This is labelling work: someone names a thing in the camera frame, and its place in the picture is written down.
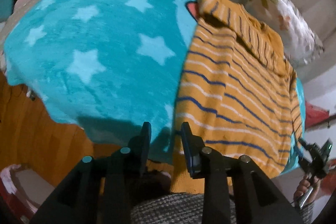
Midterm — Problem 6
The mustard striped knit sweater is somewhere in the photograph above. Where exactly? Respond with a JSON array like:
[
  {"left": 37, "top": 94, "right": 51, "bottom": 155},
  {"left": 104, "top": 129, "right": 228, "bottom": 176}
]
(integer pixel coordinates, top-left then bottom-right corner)
[{"left": 134, "top": 0, "right": 302, "bottom": 193}]

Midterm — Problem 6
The person's right hand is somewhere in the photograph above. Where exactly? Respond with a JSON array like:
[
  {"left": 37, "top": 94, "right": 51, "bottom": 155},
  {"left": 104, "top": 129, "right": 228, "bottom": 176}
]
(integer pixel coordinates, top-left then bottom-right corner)
[{"left": 293, "top": 174, "right": 321, "bottom": 204}]

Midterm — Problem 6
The red plastic bag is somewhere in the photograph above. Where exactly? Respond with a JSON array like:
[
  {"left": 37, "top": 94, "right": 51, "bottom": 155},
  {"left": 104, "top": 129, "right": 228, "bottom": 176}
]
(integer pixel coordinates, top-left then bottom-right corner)
[{"left": 305, "top": 101, "right": 330, "bottom": 128}]

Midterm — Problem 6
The grey knit sleeve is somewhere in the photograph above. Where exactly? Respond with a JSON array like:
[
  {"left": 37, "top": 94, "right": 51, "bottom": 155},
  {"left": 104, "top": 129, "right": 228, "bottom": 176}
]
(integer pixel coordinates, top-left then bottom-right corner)
[{"left": 129, "top": 192, "right": 314, "bottom": 224}]

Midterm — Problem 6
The white leaf-print pillow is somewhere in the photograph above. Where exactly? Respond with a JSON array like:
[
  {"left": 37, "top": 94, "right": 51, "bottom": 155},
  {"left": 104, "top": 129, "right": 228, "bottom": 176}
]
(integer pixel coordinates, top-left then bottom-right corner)
[{"left": 245, "top": 0, "right": 324, "bottom": 68}]

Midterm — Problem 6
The teal cartoon fleece blanket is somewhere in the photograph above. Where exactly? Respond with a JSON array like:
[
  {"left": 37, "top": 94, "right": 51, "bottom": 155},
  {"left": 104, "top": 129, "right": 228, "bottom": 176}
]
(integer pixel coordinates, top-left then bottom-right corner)
[{"left": 3, "top": 0, "right": 306, "bottom": 175}]

